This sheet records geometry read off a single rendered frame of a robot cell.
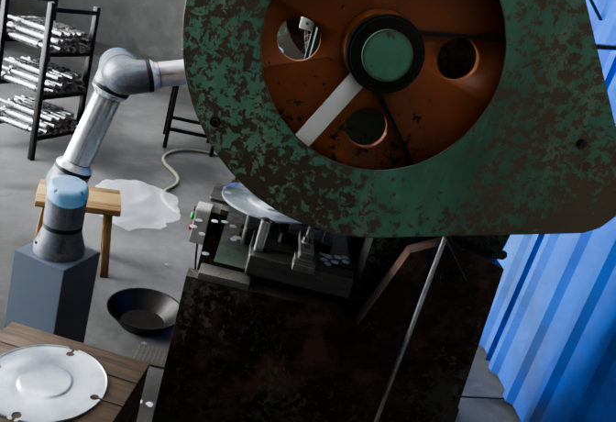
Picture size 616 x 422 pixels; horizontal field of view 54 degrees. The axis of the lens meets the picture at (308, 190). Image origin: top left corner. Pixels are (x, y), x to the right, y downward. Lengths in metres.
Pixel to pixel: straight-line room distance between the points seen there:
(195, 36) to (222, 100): 0.14
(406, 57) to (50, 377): 1.15
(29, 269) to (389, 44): 1.31
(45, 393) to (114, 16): 7.36
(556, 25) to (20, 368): 1.47
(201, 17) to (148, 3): 7.29
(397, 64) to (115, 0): 7.59
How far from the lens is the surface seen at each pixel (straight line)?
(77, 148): 2.03
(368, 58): 1.21
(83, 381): 1.70
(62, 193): 1.92
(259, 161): 1.31
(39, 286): 2.03
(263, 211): 1.76
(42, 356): 1.77
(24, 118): 4.11
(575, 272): 2.60
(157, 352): 2.15
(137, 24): 8.61
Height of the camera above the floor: 1.41
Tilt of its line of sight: 18 degrees down
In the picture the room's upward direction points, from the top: 16 degrees clockwise
